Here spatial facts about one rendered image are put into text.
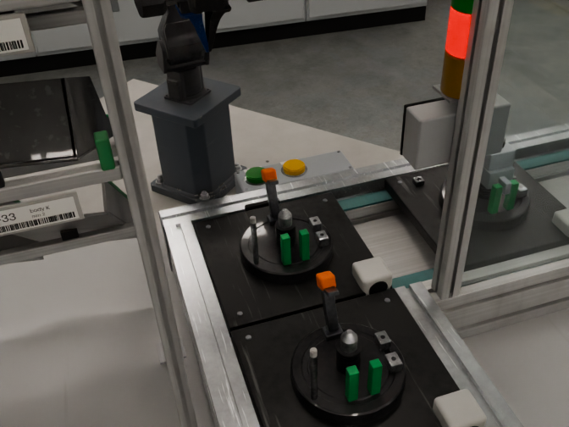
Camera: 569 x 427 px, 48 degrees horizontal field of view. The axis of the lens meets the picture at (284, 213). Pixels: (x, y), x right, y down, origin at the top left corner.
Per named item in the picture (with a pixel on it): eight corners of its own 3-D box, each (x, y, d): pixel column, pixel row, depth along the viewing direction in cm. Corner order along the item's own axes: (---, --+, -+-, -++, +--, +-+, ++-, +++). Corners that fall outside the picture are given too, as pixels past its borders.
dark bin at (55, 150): (20, 141, 85) (9, 84, 83) (121, 130, 86) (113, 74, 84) (-71, 175, 57) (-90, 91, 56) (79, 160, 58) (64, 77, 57)
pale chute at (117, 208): (58, 246, 98) (55, 218, 99) (145, 236, 99) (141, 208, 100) (-14, 228, 70) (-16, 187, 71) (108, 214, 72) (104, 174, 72)
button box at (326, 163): (236, 197, 121) (233, 170, 117) (339, 174, 126) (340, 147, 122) (245, 219, 116) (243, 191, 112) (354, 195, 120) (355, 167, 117)
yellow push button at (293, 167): (280, 169, 119) (279, 161, 117) (301, 165, 120) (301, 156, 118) (287, 181, 116) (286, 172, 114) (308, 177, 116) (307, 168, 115)
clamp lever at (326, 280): (323, 328, 82) (314, 273, 80) (337, 324, 83) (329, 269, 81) (332, 340, 79) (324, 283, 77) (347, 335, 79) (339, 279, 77)
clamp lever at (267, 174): (267, 216, 101) (260, 169, 99) (279, 213, 101) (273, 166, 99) (273, 222, 98) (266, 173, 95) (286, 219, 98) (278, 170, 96)
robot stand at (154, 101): (193, 155, 141) (181, 70, 128) (249, 173, 134) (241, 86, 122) (150, 190, 131) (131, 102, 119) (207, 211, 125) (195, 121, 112)
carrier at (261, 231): (195, 231, 106) (185, 169, 98) (331, 201, 111) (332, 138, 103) (230, 339, 88) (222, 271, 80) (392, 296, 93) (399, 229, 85)
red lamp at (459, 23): (437, 45, 74) (442, 2, 71) (475, 38, 75) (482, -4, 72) (459, 62, 70) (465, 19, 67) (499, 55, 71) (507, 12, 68)
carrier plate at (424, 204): (383, 187, 113) (384, 177, 112) (503, 160, 119) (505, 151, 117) (452, 276, 95) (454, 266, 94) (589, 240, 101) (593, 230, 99)
